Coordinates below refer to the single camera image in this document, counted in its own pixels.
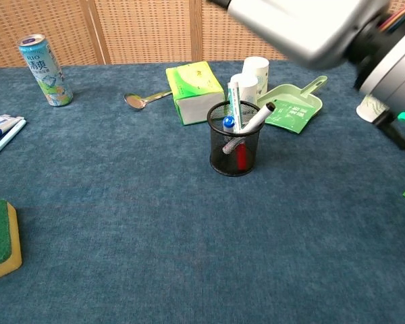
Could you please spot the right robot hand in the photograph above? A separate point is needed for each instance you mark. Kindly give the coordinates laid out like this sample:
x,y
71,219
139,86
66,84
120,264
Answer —
x,y
307,27

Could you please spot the white marker black cap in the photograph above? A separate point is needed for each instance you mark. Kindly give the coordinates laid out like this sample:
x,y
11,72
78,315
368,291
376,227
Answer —
x,y
260,116

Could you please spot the teal label marker red cap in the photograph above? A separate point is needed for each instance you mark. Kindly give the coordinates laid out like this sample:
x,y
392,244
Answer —
x,y
235,108

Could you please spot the blue cap white marker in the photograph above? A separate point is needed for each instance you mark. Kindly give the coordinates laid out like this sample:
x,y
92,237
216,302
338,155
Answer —
x,y
228,123

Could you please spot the black cup with toothpaste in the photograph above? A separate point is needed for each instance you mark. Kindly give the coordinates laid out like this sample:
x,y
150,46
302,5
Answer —
x,y
219,162

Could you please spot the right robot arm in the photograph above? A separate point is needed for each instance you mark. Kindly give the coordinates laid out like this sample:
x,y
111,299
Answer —
x,y
391,77

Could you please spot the light green dustpan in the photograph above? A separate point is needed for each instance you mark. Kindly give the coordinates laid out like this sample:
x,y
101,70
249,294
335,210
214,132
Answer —
x,y
290,92

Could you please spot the green sachet packet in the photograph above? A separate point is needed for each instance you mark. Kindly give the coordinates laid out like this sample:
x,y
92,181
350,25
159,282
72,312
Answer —
x,y
292,116

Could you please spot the white paper cup leaf print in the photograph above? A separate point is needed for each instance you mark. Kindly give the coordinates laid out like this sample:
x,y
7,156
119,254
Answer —
x,y
369,108

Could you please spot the green tissue pack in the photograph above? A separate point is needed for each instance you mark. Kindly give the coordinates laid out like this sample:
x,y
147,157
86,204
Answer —
x,y
192,84

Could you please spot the rattan folding screen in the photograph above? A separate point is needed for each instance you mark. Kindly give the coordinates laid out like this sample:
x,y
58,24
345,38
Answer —
x,y
138,27

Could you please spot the metal spoon with golden bowl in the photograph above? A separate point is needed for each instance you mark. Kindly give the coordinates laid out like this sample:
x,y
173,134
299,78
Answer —
x,y
135,101

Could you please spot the light blue drink can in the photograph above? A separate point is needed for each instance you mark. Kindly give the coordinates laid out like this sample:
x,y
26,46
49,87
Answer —
x,y
47,77

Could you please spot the blue table cloth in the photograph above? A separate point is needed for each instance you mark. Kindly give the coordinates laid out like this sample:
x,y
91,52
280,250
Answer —
x,y
155,253

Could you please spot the light blue toothbrush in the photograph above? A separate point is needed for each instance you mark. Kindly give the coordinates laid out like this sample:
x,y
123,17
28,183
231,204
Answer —
x,y
6,138

